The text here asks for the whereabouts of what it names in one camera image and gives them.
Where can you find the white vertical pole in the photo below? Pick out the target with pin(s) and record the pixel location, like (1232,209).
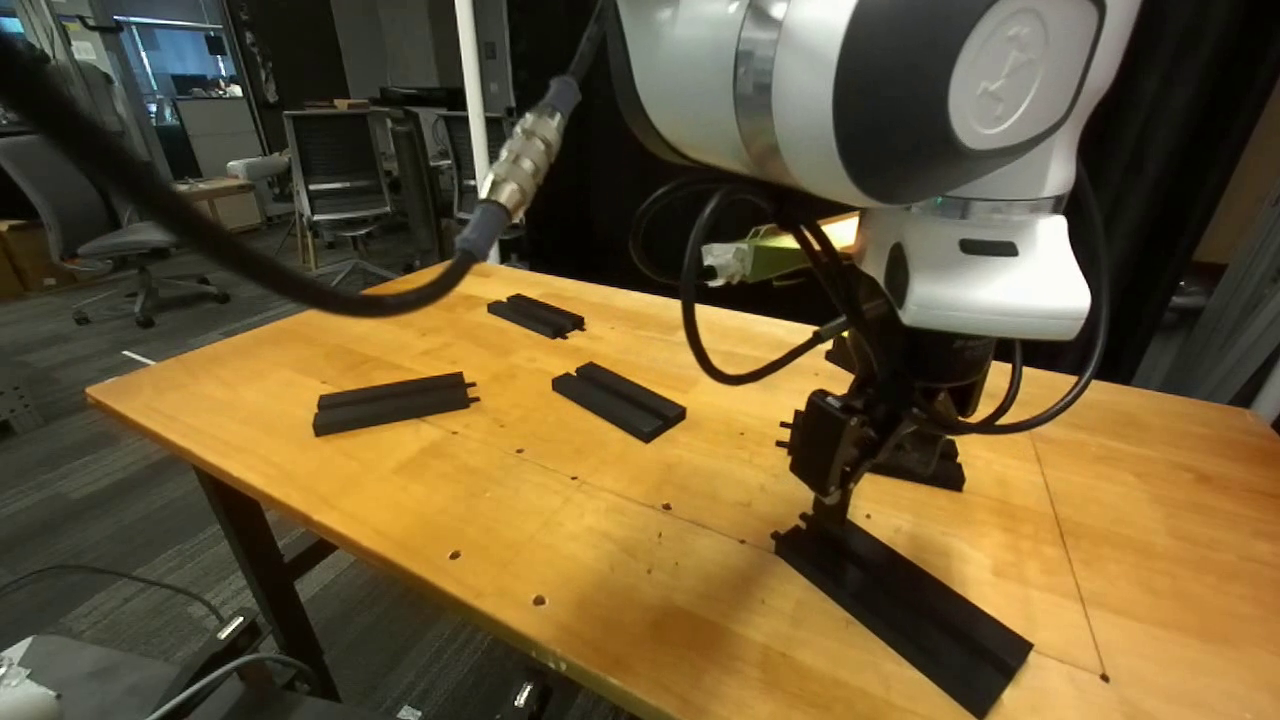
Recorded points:
(470,81)

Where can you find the black table leg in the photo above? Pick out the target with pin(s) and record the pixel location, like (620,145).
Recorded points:
(267,572)

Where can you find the grey padded seat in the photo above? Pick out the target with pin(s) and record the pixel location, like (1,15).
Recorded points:
(107,673)

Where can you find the narrow black curtain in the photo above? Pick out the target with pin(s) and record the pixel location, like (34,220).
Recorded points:
(1175,203)

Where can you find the grey office chair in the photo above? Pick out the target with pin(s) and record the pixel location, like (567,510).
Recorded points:
(124,243)

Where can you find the grey fabric panel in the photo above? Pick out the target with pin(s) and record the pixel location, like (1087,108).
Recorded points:
(1243,333)

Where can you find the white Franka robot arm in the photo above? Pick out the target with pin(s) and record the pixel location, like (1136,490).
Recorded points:
(824,93)

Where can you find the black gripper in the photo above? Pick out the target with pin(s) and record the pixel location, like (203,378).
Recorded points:
(923,373)

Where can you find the black grooved rail block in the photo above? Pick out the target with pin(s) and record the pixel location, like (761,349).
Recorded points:
(620,403)
(923,620)
(386,403)
(532,317)

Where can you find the wooden drawer cabinet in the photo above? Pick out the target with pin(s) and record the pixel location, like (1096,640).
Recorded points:
(222,206)

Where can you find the grey metal frame cart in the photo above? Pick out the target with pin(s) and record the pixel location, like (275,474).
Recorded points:
(334,161)

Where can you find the brown cardboard box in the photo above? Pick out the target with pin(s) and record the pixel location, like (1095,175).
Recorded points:
(19,260)

